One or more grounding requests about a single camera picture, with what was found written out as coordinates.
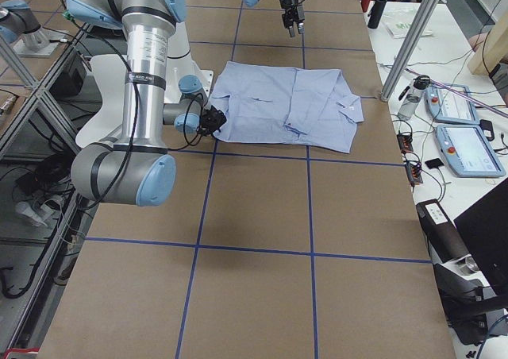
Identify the orange black hub upper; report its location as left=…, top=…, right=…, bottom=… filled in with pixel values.
left=397, top=133, right=414, bottom=153

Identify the clear water bottle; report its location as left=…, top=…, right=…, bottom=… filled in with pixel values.
left=397, top=75, right=431, bottom=121

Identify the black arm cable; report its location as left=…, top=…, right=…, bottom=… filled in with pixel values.
left=81, top=21, right=211, bottom=201

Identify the black thermos bottle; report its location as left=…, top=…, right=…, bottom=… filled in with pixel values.
left=368, top=0, right=387, bottom=29

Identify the grey aluminium post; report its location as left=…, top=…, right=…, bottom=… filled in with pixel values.
left=379, top=0, right=440, bottom=102

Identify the teach pendant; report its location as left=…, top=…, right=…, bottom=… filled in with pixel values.
left=435, top=125, right=506, bottom=178
left=423, top=85, right=479, bottom=125

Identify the blue striped button shirt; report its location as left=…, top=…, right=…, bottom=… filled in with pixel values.
left=210, top=61, right=364, bottom=153

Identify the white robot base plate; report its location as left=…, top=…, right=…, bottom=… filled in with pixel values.
left=75, top=54, right=214, bottom=148

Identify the lower teach pendant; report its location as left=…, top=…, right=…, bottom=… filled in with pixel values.
left=435, top=125, right=506, bottom=178

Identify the black monitor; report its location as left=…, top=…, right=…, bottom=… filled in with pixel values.
left=454, top=180, right=507, bottom=295

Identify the white paper green print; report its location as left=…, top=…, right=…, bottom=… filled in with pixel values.
left=382, top=17, right=412, bottom=39

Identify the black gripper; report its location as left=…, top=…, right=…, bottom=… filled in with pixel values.
left=198, top=106, right=227, bottom=136
left=279, top=0, right=305, bottom=37

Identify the orange black hub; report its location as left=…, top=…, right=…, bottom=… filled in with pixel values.
left=397, top=133, right=414, bottom=153
left=405, top=160, right=423, bottom=187

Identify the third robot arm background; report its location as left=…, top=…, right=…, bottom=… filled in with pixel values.
left=1, top=0, right=49, bottom=56

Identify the upper teach pendant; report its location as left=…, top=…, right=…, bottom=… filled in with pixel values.
left=423, top=85, right=479, bottom=125

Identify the orange black hub lower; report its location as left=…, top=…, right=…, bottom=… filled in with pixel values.
left=405, top=160, right=423, bottom=187

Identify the small black pad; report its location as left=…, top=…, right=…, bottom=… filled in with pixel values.
left=425, top=158, right=444, bottom=169

